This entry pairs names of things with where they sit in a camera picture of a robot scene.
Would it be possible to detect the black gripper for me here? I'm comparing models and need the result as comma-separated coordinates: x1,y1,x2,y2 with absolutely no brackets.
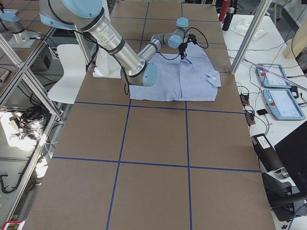
178,34,197,60

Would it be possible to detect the light blue striped shirt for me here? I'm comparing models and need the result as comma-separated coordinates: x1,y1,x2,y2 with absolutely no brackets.
130,43,222,102

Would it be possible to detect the second robot base joint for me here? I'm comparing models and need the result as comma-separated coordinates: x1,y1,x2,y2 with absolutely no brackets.
0,13,30,44

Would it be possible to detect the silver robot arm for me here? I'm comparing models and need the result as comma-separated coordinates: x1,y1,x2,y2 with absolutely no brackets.
39,0,189,87

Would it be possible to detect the black bottle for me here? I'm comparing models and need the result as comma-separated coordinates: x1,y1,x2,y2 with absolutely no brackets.
222,7,235,31

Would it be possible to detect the red bottle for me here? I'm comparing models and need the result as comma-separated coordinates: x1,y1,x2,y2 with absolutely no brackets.
219,0,230,22

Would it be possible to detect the orange circuit board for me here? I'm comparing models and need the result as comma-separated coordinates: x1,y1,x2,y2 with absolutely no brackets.
239,94,250,106

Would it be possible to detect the left teach pendant tablet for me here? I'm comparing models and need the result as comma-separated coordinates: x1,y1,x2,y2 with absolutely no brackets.
256,63,291,89

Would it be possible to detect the teach pendant tablet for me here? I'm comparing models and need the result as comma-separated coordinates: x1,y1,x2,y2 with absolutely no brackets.
256,63,291,89
262,89,306,120

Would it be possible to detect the right teach pendant tablet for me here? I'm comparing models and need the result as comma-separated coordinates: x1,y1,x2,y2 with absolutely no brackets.
262,89,306,120

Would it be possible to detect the white plastic chair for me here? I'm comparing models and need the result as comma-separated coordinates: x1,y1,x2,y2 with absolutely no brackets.
47,44,86,104

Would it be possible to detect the black cylindrical device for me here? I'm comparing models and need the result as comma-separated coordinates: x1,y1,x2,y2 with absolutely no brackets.
251,134,284,173

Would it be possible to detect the black monitor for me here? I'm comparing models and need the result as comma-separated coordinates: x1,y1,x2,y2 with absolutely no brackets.
274,122,307,191

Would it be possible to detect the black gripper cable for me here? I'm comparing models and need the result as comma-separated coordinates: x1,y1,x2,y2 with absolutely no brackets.
158,27,209,60

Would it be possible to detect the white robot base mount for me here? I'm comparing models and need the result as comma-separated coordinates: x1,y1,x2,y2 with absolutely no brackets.
93,48,121,79

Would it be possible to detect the grey aluminium frame post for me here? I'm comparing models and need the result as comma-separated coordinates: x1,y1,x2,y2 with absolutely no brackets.
229,0,272,75

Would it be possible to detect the black cable bundle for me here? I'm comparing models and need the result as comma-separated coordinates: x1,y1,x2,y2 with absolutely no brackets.
19,105,52,135

